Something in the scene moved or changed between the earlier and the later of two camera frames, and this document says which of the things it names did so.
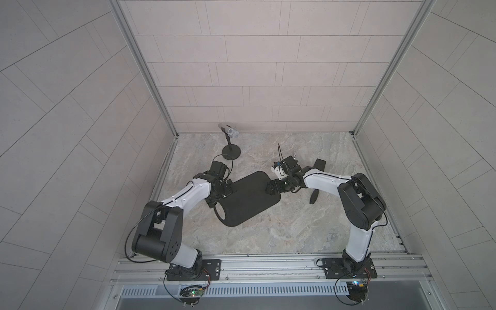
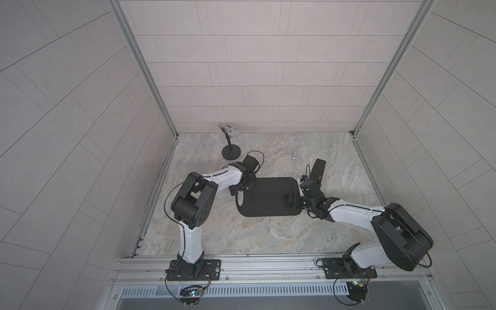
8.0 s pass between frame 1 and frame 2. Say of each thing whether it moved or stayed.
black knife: stayed
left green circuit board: stayed
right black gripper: moved
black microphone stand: stayed
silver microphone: stayed
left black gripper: moved
